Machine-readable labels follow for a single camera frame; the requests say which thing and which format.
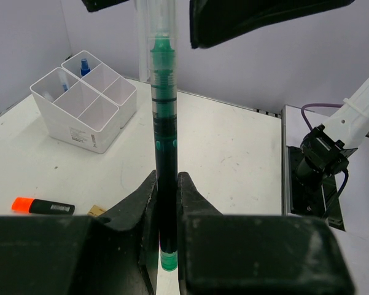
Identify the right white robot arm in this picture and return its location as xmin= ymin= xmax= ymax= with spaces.
xmin=135 ymin=0 xmax=369 ymax=184

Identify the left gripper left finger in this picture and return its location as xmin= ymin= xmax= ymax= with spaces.
xmin=0 ymin=173 xmax=158 ymax=294

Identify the blue item in organizer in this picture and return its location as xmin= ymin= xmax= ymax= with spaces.
xmin=80 ymin=58 xmax=91 ymax=77

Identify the green pen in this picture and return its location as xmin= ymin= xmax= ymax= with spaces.
xmin=134 ymin=1 xmax=178 ymax=272

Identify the small wooden block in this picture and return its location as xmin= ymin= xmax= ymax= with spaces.
xmin=87 ymin=205 xmax=106 ymax=217

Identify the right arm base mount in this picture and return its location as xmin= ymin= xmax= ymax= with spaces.
xmin=284 ymin=146 xmax=348 ymax=231

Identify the orange black highlighter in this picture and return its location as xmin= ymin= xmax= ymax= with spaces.
xmin=12 ymin=197 xmax=75 ymax=215

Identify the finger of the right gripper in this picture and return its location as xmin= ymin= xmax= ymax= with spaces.
xmin=82 ymin=0 xmax=128 ymax=12
xmin=189 ymin=0 xmax=352 ymax=49

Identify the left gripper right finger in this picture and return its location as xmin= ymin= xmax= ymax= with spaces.
xmin=177 ymin=172 xmax=355 ymax=294

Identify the white compartment organizer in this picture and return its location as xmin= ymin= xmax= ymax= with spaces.
xmin=30 ymin=50 xmax=137 ymax=154

